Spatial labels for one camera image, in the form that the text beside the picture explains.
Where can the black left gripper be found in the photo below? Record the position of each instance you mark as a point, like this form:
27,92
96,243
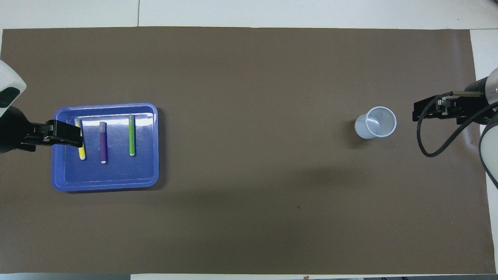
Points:
15,130

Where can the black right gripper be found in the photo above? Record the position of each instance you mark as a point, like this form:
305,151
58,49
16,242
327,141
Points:
472,111

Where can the yellow marker pen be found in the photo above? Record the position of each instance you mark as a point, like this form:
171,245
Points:
82,153

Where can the purple marker pen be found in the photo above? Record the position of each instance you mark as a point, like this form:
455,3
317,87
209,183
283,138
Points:
103,144

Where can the green marker pen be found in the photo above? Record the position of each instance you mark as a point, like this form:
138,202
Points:
132,136

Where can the blue plastic tray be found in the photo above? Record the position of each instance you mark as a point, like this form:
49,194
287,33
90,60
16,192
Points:
116,175

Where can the translucent plastic cup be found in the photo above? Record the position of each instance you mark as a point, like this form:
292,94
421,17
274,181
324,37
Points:
365,130

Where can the brown table mat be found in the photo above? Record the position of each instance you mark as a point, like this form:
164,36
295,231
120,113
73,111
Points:
249,163

